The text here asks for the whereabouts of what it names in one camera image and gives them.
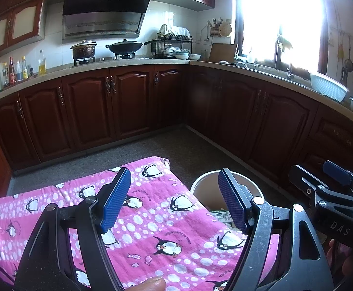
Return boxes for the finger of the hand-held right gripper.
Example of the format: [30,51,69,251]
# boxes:
[322,161,353,196]
[288,165,353,208]

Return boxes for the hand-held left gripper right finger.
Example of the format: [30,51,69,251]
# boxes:
[218,168,335,291]

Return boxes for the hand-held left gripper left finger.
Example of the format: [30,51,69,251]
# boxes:
[14,167,132,291]

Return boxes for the white printed wrapper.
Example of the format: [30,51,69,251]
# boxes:
[209,208,234,228]

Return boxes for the white plastic bucket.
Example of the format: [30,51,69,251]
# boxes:
[190,170,265,219]

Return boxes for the person's right hand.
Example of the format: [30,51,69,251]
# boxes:
[328,239,353,282]

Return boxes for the person's left hand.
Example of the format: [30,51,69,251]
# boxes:
[125,276,167,291]

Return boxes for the pink penguin print blanket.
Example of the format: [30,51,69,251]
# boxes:
[0,156,281,291]

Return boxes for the white plastic colander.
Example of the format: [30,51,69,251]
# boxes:
[310,72,350,103]

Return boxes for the dark wooden base cabinets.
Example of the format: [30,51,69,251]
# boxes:
[0,61,353,201]

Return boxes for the hanging metal ladle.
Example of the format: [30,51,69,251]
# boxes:
[343,35,353,73]

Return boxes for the grey stone kitchen countertop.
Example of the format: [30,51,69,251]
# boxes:
[0,57,353,125]

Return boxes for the steel gas stove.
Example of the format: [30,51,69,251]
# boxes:
[70,53,151,66]

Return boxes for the wooden cutting board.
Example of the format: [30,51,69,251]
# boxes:
[208,43,238,63]

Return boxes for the black wok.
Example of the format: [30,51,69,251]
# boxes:
[105,39,159,56]

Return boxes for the lidded cooking pot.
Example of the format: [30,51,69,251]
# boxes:
[70,39,98,61]

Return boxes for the yellow cooking oil bottle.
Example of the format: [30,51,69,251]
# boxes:
[38,49,47,77]

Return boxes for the clear glass bottle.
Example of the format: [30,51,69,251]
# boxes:
[14,60,24,81]

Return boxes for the red label sauce bottle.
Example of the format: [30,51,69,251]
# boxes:
[8,57,16,85]

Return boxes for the kitchen window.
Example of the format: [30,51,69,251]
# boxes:
[231,0,331,73]

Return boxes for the wooden chopstick holder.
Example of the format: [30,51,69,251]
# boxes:
[207,17,224,37]

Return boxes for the round woven trivet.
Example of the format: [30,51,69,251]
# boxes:
[219,22,233,37]

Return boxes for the black steel range hood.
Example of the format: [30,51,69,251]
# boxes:
[62,0,153,43]

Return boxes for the black wire dish rack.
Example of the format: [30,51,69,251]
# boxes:
[150,24,193,59]

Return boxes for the wooden wall cabinets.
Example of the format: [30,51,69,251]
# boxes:
[0,0,216,64]

